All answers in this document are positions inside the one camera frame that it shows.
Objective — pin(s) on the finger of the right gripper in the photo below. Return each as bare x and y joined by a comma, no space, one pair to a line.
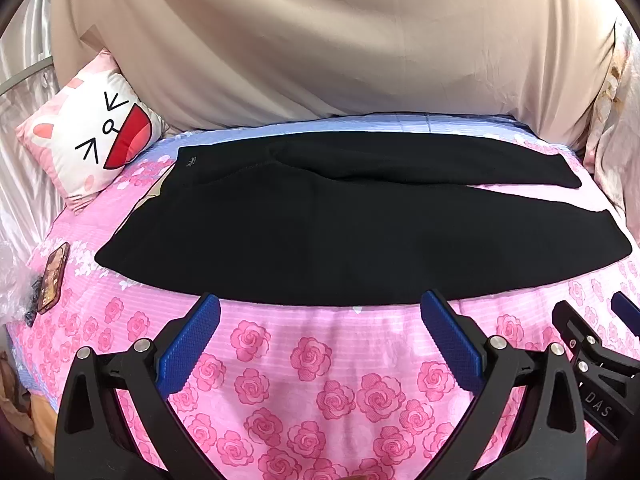
627,311
582,341

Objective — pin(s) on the cartoon face pillow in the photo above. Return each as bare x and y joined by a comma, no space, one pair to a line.
89,131

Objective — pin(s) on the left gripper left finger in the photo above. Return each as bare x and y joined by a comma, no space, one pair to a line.
93,439

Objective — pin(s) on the phone with picture case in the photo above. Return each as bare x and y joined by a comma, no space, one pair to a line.
52,279

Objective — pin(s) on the black hair clip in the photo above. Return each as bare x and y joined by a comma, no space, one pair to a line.
32,305

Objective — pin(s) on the floral grey blanket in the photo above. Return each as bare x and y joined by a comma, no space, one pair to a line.
612,147

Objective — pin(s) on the black pants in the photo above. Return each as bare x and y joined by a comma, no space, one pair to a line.
359,219

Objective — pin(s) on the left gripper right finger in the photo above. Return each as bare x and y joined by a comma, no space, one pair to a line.
547,439

